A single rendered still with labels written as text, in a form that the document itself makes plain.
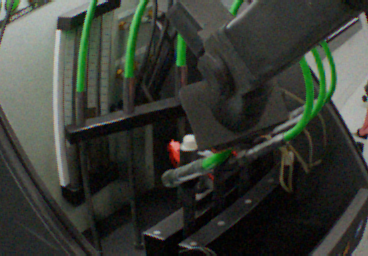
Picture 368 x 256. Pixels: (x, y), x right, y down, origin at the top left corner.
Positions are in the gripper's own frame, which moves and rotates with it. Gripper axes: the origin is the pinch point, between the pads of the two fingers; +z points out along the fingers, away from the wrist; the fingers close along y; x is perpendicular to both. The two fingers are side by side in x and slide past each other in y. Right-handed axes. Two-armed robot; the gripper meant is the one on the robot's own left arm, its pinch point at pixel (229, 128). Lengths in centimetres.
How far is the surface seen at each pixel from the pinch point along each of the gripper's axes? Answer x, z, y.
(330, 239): 19.5, 27.1, -17.1
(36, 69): -25.8, 24.9, 21.5
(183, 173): 1.4, 8.0, 5.3
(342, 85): -15, 63, -43
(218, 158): 2.5, 1.1, 2.1
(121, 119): -14.0, 32.4, 8.3
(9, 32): -30.7, 12.2, 25.8
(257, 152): -0.8, 23.3, -7.2
